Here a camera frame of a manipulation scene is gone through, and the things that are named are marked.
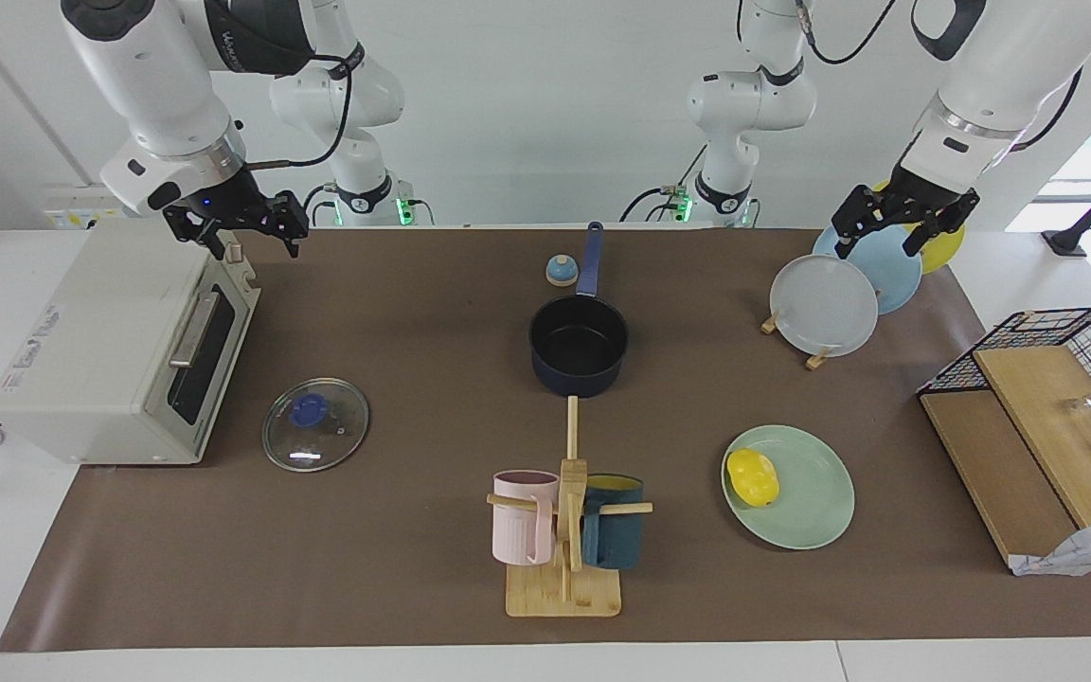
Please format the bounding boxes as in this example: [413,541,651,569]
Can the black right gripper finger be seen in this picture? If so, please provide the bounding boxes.
[266,192,310,259]
[164,201,229,261]

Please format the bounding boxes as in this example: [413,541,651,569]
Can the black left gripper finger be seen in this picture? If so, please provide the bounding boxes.
[903,194,980,257]
[832,188,892,260]

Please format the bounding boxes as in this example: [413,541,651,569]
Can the glass lid with blue knob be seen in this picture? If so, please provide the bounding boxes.
[262,377,370,473]

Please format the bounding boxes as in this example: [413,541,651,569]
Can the yellow potato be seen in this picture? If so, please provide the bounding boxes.
[726,448,780,508]

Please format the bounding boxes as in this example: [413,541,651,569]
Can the yellow plate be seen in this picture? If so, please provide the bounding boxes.
[872,180,966,276]

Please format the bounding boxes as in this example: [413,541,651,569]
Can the light blue plate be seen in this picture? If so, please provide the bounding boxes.
[813,223,923,315]

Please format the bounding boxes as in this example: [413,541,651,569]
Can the grey plate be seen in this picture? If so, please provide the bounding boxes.
[770,254,880,358]

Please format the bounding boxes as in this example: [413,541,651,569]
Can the wooden plate rack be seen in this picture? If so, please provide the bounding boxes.
[760,308,835,370]

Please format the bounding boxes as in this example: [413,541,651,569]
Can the light green plate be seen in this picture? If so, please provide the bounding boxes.
[721,424,856,550]

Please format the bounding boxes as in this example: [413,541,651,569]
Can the dark blue pot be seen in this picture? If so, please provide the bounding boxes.
[528,223,630,397]

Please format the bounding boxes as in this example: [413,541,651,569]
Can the white power strip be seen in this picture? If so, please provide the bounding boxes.
[42,185,130,231]

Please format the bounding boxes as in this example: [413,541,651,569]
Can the beige toaster oven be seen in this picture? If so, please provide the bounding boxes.
[0,218,262,466]

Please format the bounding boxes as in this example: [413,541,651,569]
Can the light wooden board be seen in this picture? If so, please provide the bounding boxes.
[972,345,1091,529]

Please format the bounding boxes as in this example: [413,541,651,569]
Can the brown table mat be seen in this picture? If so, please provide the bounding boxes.
[0,227,1091,653]

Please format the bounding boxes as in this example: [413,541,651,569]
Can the white patterned cloth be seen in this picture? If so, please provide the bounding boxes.
[1010,514,1091,577]

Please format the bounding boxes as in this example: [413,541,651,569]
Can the pink mug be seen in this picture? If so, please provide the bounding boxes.
[492,470,561,566]

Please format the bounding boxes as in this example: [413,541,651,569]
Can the teal mug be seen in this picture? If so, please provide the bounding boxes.
[581,474,645,570]

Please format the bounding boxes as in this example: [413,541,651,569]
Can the wooden mug rack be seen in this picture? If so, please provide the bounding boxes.
[486,396,653,619]

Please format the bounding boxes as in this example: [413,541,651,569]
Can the black base cable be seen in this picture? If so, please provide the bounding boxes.
[302,183,340,228]
[619,142,709,224]

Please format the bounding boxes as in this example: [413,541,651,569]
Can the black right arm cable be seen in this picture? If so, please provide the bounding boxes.
[242,55,359,171]

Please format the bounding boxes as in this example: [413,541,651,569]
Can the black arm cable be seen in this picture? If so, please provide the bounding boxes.
[242,55,359,171]
[737,0,1088,153]

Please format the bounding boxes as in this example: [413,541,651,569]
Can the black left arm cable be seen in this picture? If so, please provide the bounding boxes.
[737,0,1088,153]

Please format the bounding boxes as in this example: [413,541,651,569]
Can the wooden wire crate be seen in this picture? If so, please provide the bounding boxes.
[920,390,1082,567]

